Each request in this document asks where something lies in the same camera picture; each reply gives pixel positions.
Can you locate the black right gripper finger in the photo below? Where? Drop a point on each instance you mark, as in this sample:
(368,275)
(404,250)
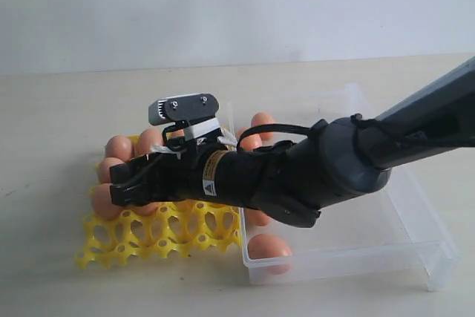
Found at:
(134,195)
(131,172)

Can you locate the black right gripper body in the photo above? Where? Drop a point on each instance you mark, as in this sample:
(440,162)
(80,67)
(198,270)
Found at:
(213,174)

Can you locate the brown egg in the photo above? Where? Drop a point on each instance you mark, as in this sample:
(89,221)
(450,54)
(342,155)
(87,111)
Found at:
(256,218)
(119,147)
(148,139)
(251,142)
(263,118)
(146,210)
(103,169)
(102,204)
(264,246)

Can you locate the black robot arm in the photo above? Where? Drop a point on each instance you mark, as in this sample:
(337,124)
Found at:
(292,182)

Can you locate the yellow plastic egg tray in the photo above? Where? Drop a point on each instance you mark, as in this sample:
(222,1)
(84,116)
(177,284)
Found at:
(174,228)

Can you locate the clear plastic storage box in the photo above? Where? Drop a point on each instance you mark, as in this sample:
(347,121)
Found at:
(395,229)

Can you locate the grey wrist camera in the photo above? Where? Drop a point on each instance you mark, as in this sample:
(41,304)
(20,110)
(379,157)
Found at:
(188,108)

